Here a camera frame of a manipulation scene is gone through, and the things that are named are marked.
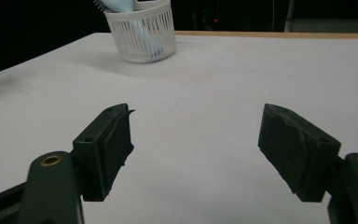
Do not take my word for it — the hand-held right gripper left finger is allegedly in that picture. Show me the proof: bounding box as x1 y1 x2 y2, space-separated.
72 103 136 203

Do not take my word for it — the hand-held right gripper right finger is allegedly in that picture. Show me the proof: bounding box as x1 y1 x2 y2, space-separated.
257 103 342 203

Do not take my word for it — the white plastic mesh basket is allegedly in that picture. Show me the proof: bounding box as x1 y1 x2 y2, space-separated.
103 0 178 65

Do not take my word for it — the light blue hairbrush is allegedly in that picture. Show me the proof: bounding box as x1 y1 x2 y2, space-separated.
92 0 165 59

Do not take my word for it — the white table sheet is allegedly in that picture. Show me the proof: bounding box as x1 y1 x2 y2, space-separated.
0 32 358 224

